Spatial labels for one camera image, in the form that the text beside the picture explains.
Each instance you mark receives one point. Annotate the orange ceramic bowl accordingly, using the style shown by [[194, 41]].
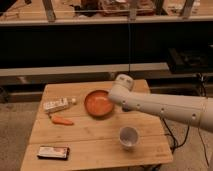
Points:
[[97, 104]]

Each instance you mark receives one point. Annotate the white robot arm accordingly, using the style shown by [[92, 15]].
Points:
[[190, 110]]

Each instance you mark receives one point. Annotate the white tube with cap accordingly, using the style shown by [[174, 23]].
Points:
[[58, 104]]

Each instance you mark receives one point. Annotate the white paper cup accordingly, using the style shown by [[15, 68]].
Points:
[[128, 137]]

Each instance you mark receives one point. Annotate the orange carrot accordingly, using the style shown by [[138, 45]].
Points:
[[61, 121]]

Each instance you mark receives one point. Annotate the wooden folding table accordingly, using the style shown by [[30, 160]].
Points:
[[93, 144]]

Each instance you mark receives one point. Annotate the thin vertical pole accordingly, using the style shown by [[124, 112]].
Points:
[[129, 47]]

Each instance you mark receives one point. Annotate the black rectangular box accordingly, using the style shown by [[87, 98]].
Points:
[[52, 152]]

